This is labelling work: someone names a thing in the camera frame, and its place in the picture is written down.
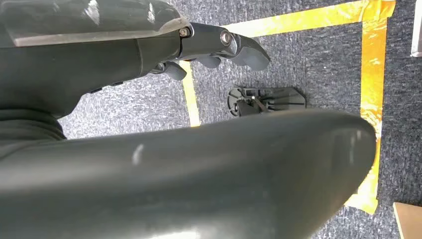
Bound yellow floor tape strip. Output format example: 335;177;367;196
344;16;388;216
179;61;202;128
222;0;396;38

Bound ribbed grey left arm sleeve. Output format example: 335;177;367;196
0;109;67;159

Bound pale wooden board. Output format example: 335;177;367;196
392;202;422;239

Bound white furniture edge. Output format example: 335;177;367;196
410;0;422;58

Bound black plastic bracket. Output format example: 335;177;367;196
227;87;307;117

